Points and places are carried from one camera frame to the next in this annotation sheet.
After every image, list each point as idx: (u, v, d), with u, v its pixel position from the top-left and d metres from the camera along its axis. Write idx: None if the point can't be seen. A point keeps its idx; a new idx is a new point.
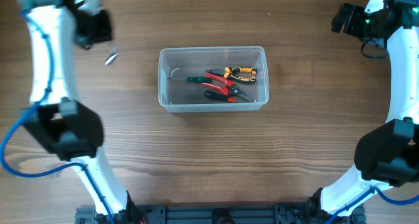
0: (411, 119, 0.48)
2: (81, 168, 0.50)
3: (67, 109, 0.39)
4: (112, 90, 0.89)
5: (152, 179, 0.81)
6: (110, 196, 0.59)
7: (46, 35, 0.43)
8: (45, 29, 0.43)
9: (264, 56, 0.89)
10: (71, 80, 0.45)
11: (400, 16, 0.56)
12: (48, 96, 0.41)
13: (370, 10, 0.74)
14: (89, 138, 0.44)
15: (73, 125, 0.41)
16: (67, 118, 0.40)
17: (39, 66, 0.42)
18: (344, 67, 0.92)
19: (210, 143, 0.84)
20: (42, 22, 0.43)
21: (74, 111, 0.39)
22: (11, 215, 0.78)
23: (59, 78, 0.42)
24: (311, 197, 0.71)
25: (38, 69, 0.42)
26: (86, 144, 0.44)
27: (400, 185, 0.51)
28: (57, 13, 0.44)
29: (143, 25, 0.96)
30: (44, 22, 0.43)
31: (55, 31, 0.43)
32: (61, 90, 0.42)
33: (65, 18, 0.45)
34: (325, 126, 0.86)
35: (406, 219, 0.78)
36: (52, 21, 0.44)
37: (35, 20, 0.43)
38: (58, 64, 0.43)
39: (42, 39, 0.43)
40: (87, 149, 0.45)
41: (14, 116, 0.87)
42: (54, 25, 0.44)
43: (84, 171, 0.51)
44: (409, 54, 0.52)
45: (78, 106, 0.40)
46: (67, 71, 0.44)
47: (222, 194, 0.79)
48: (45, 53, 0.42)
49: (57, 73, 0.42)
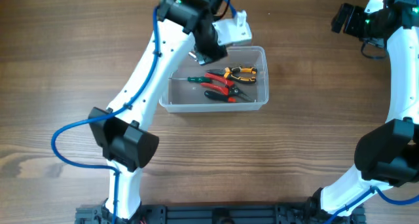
0: (411, 119, 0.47)
2: (115, 171, 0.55)
3: (133, 135, 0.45)
4: (112, 90, 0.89)
5: (152, 179, 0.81)
6: (124, 205, 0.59)
7: (158, 53, 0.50)
8: (163, 47, 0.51)
9: (264, 56, 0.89)
10: (154, 101, 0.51)
11: (399, 14, 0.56)
12: (126, 112, 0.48)
13: (369, 10, 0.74)
14: (135, 162, 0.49)
15: (129, 148, 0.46)
16: (128, 141, 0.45)
17: (133, 81, 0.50)
18: (344, 67, 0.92)
19: (210, 143, 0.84)
20: (165, 39, 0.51)
21: (135, 142, 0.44)
22: (11, 215, 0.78)
23: (144, 101, 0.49)
24: (312, 197, 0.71)
25: (132, 83, 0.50)
26: (131, 163, 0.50)
27: (400, 185, 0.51)
28: (182, 37, 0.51)
29: (143, 25, 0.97)
30: (166, 40, 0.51)
31: (168, 54, 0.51)
32: (138, 112, 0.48)
33: (186, 42, 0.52)
34: (325, 126, 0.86)
35: (406, 219, 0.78)
36: (170, 41, 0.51)
37: (161, 35, 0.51)
38: (148, 87, 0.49)
39: (151, 55, 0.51)
40: (129, 164, 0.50)
41: (14, 116, 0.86)
42: (172, 48, 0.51)
43: (116, 176, 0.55)
44: (409, 54, 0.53)
45: (142, 139, 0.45)
46: (154, 93, 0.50)
47: (222, 194, 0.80)
48: (145, 70, 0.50)
49: (142, 95, 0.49)
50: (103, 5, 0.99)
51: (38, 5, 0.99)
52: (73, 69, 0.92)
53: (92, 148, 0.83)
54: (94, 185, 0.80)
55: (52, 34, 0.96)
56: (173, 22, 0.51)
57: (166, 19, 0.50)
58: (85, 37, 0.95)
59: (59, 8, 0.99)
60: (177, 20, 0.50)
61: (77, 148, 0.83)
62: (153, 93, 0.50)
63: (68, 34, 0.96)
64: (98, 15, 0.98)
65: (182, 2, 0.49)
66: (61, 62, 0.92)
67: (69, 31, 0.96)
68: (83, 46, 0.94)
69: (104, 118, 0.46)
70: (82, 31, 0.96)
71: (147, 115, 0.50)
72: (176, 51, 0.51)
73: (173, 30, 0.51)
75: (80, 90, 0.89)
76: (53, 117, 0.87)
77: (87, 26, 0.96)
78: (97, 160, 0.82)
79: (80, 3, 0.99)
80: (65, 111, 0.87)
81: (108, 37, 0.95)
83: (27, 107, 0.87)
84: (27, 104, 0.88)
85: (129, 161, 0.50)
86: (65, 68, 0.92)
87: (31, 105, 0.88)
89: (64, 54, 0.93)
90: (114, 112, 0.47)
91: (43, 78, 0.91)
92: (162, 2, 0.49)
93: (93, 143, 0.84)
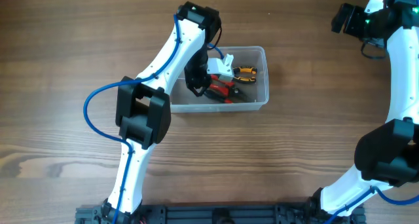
0: (411, 119, 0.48)
2: (129, 150, 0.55)
3: (158, 99, 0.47)
4: (112, 90, 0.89)
5: (152, 178, 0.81)
6: (129, 193, 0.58)
7: (179, 40, 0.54)
8: (183, 37, 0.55)
9: (264, 57, 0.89)
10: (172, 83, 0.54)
11: (399, 15, 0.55)
12: (152, 81, 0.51)
13: (370, 10, 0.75)
14: (154, 132, 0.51)
15: (151, 114, 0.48)
16: (152, 107, 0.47)
17: (157, 60, 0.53)
18: (344, 67, 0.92)
19: (210, 143, 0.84)
20: (184, 31, 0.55)
21: (160, 106, 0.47)
22: (11, 215, 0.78)
23: (167, 75, 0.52)
24: (311, 196, 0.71)
25: (157, 61, 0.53)
26: (147, 135, 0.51)
27: (400, 185, 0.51)
28: (198, 31, 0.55)
29: (143, 25, 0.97)
30: (186, 32, 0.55)
31: (188, 41, 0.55)
32: (162, 84, 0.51)
33: (201, 37, 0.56)
34: (325, 126, 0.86)
35: (406, 219, 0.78)
36: (188, 33, 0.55)
37: (181, 27, 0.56)
38: (171, 64, 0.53)
39: (173, 42, 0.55)
40: (146, 137, 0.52)
41: (14, 116, 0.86)
42: (190, 38, 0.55)
43: (128, 156, 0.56)
44: (409, 54, 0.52)
45: (166, 103, 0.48)
46: (174, 74, 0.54)
47: (222, 194, 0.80)
48: (167, 52, 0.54)
49: (166, 69, 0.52)
50: (103, 6, 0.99)
51: (38, 5, 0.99)
52: (73, 69, 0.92)
53: (91, 148, 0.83)
54: (93, 185, 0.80)
55: (52, 34, 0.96)
56: (189, 21, 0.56)
57: (185, 19, 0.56)
58: (85, 37, 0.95)
59: (59, 8, 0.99)
60: (192, 21, 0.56)
61: (76, 148, 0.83)
62: (174, 73, 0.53)
63: (68, 34, 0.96)
64: (98, 15, 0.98)
65: (197, 10, 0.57)
66: (61, 62, 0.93)
67: (69, 31, 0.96)
68: (83, 45, 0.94)
69: (129, 83, 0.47)
70: (82, 31, 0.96)
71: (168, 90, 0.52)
72: (193, 41, 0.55)
73: (191, 25, 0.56)
75: (80, 90, 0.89)
76: (52, 117, 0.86)
77: (87, 26, 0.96)
78: (97, 161, 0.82)
79: (80, 3, 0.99)
80: (65, 111, 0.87)
81: (108, 37, 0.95)
83: (27, 107, 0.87)
84: (27, 104, 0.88)
85: (146, 133, 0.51)
86: (65, 68, 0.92)
87: (31, 105, 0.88)
89: (64, 54, 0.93)
90: (142, 80, 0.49)
91: (43, 78, 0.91)
92: (180, 11, 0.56)
93: (93, 143, 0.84)
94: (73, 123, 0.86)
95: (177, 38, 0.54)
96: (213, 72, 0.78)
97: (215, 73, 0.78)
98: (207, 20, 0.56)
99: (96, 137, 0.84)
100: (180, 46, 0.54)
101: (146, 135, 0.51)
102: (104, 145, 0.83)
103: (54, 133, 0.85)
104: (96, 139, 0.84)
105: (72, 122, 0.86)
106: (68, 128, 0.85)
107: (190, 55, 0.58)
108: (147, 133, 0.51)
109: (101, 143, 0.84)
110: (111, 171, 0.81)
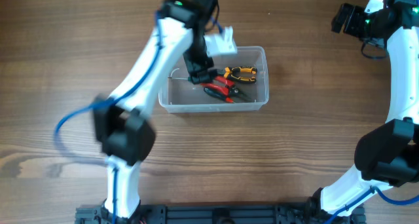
0: (411, 119, 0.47)
2: (114, 168, 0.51)
3: (134, 120, 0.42)
4: (112, 90, 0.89)
5: (152, 178, 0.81)
6: (123, 202, 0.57)
7: (161, 45, 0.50)
8: (165, 39, 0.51)
9: (264, 56, 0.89)
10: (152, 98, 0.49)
11: (399, 15, 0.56)
12: (129, 98, 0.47)
13: (370, 10, 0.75)
14: (134, 155, 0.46)
15: (129, 135, 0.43)
16: (128, 129, 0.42)
17: (135, 70, 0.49)
18: (344, 67, 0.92)
19: (210, 143, 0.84)
20: (167, 33, 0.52)
21: (137, 128, 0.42)
22: (11, 215, 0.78)
23: (146, 88, 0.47)
24: (311, 197, 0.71)
25: (135, 72, 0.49)
26: (127, 158, 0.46)
27: (400, 185, 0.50)
28: (182, 31, 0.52)
29: (143, 25, 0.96)
30: (167, 34, 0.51)
31: (170, 46, 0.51)
32: (141, 100, 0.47)
33: (188, 36, 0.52)
34: (325, 126, 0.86)
35: (406, 219, 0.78)
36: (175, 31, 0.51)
37: (163, 29, 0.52)
38: (152, 74, 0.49)
39: (154, 47, 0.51)
40: (126, 159, 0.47)
41: (14, 116, 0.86)
42: (173, 42, 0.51)
43: (114, 173, 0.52)
44: (409, 54, 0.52)
45: (143, 124, 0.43)
46: (156, 82, 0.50)
47: (222, 194, 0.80)
48: (148, 60, 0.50)
49: (146, 81, 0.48)
50: (103, 5, 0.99)
51: (38, 4, 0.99)
52: (73, 69, 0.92)
53: (91, 148, 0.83)
54: (93, 185, 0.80)
55: (52, 34, 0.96)
56: (172, 20, 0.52)
57: (168, 18, 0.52)
58: (85, 37, 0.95)
59: (59, 8, 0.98)
60: (175, 20, 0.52)
61: (76, 148, 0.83)
62: (156, 82, 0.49)
63: (68, 34, 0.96)
64: (98, 15, 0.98)
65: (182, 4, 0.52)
66: (61, 62, 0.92)
67: (69, 31, 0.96)
68: (83, 45, 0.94)
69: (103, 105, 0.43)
70: (82, 31, 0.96)
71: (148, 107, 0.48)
72: (176, 44, 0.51)
73: (175, 27, 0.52)
75: (80, 90, 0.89)
76: (52, 117, 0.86)
77: (87, 26, 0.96)
78: (97, 161, 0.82)
79: (80, 3, 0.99)
80: (65, 111, 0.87)
81: (107, 37, 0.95)
83: (27, 107, 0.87)
84: (27, 104, 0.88)
85: (126, 154, 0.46)
86: (65, 68, 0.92)
87: (31, 105, 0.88)
89: (64, 54, 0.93)
90: (116, 99, 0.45)
91: (43, 78, 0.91)
92: (163, 8, 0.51)
93: (93, 143, 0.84)
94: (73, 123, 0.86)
95: (158, 44, 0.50)
96: (213, 52, 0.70)
97: (216, 54, 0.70)
98: (195, 16, 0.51)
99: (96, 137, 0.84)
100: (162, 52, 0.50)
101: (126, 157, 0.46)
102: None
103: (54, 133, 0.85)
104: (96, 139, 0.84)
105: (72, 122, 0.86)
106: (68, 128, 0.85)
107: (174, 61, 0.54)
108: (126, 156, 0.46)
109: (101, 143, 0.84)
110: None
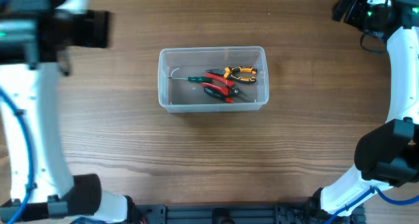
0: (411, 119, 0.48)
2: None
3: (54, 207, 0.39)
4: (112, 90, 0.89)
5: (152, 178, 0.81)
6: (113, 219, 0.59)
7: (18, 111, 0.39)
8: (18, 100, 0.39)
9: (264, 56, 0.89)
10: (60, 171, 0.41)
11: (399, 15, 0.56)
12: (35, 194, 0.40)
13: (372, 2, 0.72)
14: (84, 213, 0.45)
15: (59, 217, 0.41)
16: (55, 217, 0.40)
17: (18, 156, 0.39)
18: (344, 67, 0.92)
19: (210, 143, 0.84)
20: (15, 91, 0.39)
21: (65, 212, 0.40)
22: None
23: (44, 171, 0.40)
24: (311, 197, 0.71)
25: (16, 160, 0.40)
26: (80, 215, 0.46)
27: (400, 185, 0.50)
28: (33, 74, 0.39)
29: (143, 25, 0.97)
30: (17, 90, 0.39)
31: (31, 105, 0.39)
32: (48, 181, 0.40)
33: (46, 72, 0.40)
34: (325, 126, 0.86)
35: (406, 219, 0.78)
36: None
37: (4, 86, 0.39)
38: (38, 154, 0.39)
39: (12, 118, 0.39)
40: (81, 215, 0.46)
41: None
42: (30, 97, 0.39)
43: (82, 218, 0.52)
44: (409, 54, 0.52)
45: (68, 204, 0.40)
46: (51, 158, 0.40)
47: (223, 194, 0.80)
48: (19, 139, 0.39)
49: (36, 165, 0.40)
50: (103, 5, 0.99)
51: None
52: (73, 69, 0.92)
53: (91, 148, 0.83)
54: None
55: None
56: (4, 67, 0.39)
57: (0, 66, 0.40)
58: None
59: None
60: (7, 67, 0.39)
61: (76, 148, 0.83)
62: (50, 156, 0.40)
63: None
64: None
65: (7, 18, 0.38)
66: None
67: None
68: None
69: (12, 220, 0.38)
70: None
71: (62, 181, 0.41)
72: (36, 100, 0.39)
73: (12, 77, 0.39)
75: (80, 90, 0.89)
76: None
77: None
78: (97, 161, 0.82)
79: None
80: (64, 111, 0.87)
81: None
83: None
84: None
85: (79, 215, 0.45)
86: None
87: None
89: None
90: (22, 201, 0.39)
91: None
92: None
93: (93, 143, 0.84)
94: (73, 123, 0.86)
95: (16, 109, 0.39)
96: None
97: None
98: (38, 23, 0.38)
99: (96, 137, 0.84)
100: (23, 116, 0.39)
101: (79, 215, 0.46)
102: (104, 145, 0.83)
103: None
104: (95, 139, 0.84)
105: (72, 122, 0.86)
106: (68, 128, 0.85)
107: (53, 120, 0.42)
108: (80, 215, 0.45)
109: (101, 143, 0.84)
110: (111, 171, 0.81)
